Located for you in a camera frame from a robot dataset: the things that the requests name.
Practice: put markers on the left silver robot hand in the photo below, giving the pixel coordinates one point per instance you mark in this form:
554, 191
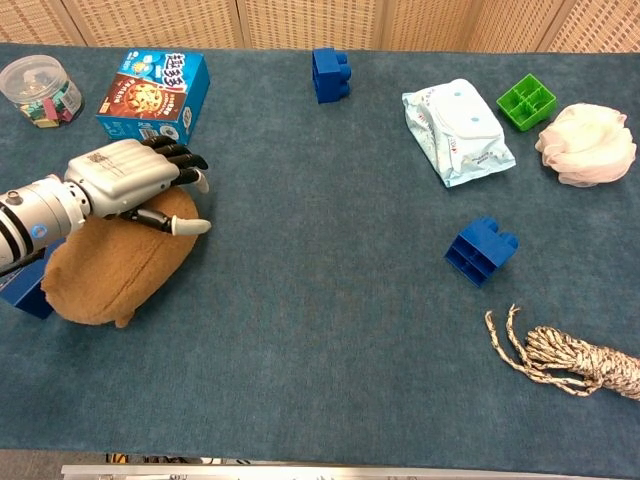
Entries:
120, 180

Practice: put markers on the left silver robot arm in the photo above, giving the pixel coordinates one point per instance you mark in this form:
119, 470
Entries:
32, 220

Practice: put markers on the brown plush toy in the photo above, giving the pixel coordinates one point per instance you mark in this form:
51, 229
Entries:
120, 265

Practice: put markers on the blue building block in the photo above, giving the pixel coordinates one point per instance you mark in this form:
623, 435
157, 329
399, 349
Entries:
330, 75
482, 250

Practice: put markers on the green building block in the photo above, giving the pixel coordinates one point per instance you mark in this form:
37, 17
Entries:
526, 102

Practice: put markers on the pink white plush object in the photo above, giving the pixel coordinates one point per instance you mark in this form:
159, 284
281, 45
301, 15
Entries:
585, 145

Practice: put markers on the blue cookie box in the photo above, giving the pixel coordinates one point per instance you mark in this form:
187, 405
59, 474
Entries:
155, 95

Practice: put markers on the clear jar of colourful clips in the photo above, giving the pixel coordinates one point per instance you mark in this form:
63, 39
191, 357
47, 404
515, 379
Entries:
42, 92

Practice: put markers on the blue rectangular box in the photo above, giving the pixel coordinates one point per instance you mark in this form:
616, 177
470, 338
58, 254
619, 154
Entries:
25, 290

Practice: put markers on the woven folding screen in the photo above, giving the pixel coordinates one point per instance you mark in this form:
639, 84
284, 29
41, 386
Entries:
320, 22

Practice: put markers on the white wet wipes pack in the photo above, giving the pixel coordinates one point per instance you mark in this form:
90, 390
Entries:
457, 132

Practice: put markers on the aluminium frame rail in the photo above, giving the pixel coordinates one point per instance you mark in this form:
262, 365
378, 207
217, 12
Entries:
350, 472

